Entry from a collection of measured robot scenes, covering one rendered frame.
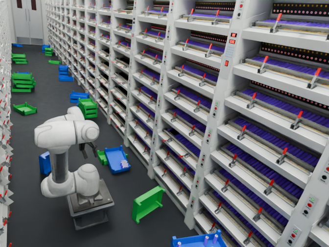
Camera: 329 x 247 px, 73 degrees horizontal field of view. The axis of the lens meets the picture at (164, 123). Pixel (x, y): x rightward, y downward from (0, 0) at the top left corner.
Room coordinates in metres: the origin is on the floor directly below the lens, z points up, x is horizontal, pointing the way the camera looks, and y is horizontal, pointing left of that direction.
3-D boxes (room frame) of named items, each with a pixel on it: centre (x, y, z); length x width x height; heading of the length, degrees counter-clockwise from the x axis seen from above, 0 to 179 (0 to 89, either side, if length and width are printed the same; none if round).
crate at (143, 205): (1.49, 0.03, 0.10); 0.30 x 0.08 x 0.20; 140
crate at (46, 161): (1.91, 1.08, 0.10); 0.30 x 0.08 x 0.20; 162
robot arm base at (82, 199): (1.35, 0.50, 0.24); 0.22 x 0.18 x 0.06; 31
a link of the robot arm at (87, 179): (1.36, 0.52, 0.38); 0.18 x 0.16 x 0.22; 121
